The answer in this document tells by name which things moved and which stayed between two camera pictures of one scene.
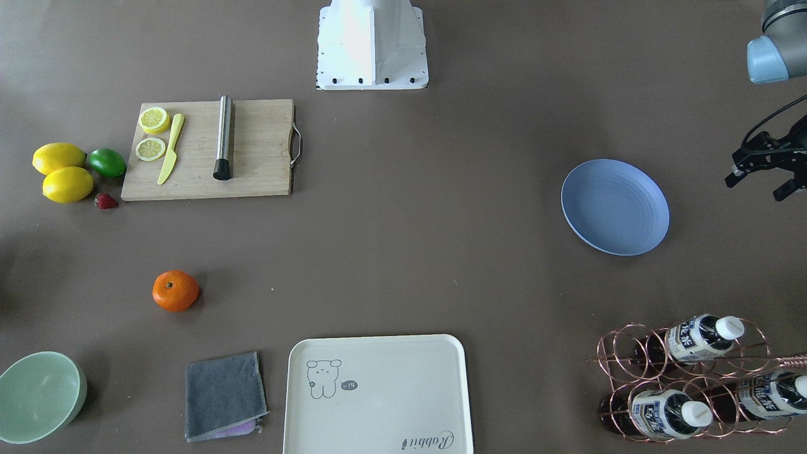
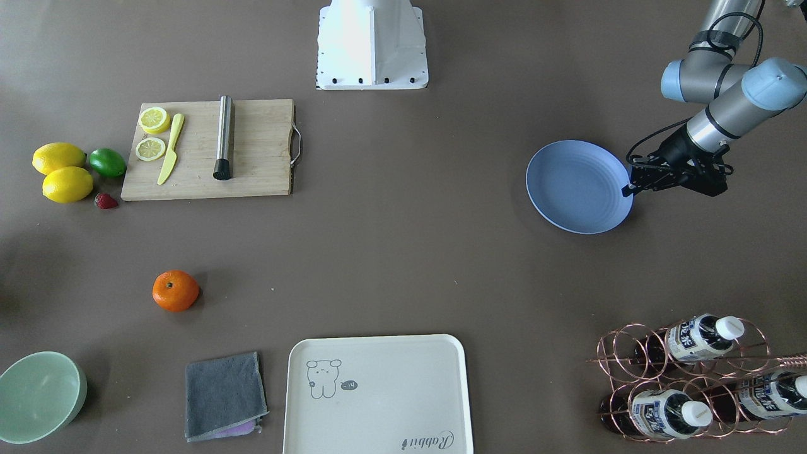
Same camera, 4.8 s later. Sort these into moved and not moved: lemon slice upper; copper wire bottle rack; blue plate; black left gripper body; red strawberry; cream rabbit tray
Moved: blue plate; black left gripper body
Not moved: lemon slice upper; copper wire bottle rack; red strawberry; cream rabbit tray
